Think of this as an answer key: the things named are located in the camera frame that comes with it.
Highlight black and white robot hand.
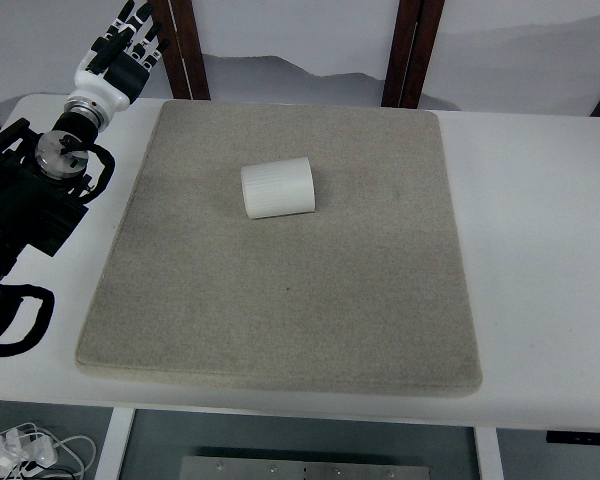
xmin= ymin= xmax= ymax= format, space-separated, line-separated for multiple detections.
xmin=71 ymin=1 xmax=169 ymax=119

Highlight white ribbed cup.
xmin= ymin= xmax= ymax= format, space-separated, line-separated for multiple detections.
xmin=241 ymin=157 xmax=316 ymax=219

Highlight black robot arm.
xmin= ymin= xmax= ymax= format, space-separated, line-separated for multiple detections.
xmin=0 ymin=92 xmax=115 ymax=281

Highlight beige felt mat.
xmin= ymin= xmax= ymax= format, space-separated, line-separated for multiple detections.
xmin=76 ymin=100 xmax=482 ymax=396

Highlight black desk control panel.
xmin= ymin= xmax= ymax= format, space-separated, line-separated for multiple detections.
xmin=546 ymin=430 xmax=600 ymax=446

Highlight left brown screen frame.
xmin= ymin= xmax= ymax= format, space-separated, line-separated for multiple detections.
xmin=152 ymin=0 xmax=211 ymax=100

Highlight black sleeved cable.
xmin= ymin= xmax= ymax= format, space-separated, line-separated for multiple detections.
xmin=0 ymin=282 xmax=57 ymax=358

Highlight middle brown screen frame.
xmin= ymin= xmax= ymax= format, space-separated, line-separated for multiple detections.
xmin=381 ymin=0 xmax=445 ymax=109

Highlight white power adapters with cables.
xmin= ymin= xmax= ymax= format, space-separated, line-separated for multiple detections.
xmin=0 ymin=422 xmax=98 ymax=479

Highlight metal base plate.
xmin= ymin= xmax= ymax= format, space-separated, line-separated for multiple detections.
xmin=179 ymin=456 xmax=431 ymax=480

